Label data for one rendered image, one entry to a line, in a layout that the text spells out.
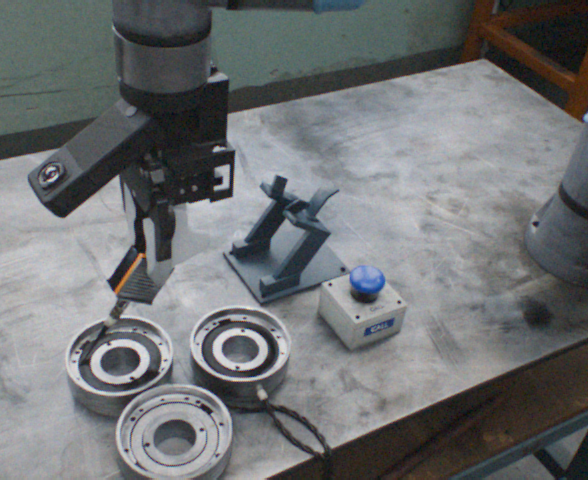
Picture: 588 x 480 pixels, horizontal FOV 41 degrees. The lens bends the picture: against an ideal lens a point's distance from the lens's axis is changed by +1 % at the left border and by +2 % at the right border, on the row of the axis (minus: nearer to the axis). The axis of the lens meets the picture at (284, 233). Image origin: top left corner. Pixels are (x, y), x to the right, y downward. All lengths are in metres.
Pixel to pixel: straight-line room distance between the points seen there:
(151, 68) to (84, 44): 1.82
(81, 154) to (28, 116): 1.84
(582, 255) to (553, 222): 0.05
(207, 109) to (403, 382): 0.38
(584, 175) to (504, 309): 0.18
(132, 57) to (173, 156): 0.10
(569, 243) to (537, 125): 0.37
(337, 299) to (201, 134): 0.28
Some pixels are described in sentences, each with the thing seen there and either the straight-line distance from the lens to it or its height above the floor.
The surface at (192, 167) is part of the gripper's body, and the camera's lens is 0.66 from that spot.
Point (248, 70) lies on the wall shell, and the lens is 2.70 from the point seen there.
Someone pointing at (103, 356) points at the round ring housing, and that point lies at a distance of 0.82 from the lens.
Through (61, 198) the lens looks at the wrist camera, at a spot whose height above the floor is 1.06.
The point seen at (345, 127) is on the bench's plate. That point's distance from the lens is 1.24.
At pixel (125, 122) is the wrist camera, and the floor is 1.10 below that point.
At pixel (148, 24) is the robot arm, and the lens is 0.59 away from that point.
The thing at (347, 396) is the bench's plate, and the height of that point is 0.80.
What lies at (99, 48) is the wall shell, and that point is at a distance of 2.45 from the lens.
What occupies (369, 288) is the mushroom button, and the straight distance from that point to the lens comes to 0.85.
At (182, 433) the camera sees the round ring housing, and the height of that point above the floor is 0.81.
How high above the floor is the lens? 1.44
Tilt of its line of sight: 39 degrees down
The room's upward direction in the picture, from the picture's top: 7 degrees clockwise
